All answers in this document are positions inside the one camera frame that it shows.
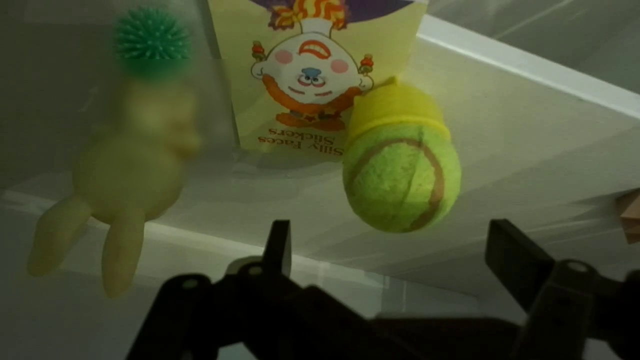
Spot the yellow-green tennis ball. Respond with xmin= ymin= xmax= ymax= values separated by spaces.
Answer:
xmin=342 ymin=118 xmax=465 ymax=235

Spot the small brown block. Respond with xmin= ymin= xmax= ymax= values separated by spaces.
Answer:
xmin=617 ymin=188 xmax=640 ymax=247

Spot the yellow rubber rabbit toy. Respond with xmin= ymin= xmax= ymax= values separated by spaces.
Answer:
xmin=26 ymin=76 xmax=205 ymax=298

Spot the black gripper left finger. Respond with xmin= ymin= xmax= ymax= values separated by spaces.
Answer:
xmin=127 ymin=218 xmax=417 ymax=360

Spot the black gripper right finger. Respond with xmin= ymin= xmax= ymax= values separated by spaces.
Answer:
xmin=485 ymin=218 xmax=640 ymax=360

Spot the green spiky ball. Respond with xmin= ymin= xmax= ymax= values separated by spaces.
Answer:
xmin=115 ymin=7 xmax=194 ymax=85

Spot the cartoon character card box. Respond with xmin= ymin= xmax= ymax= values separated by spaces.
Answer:
xmin=206 ymin=0 xmax=431 ymax=154

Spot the yellow plastic cup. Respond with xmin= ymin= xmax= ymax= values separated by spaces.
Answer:
xmin=348 ymin=76 xmax=448 ymax=140

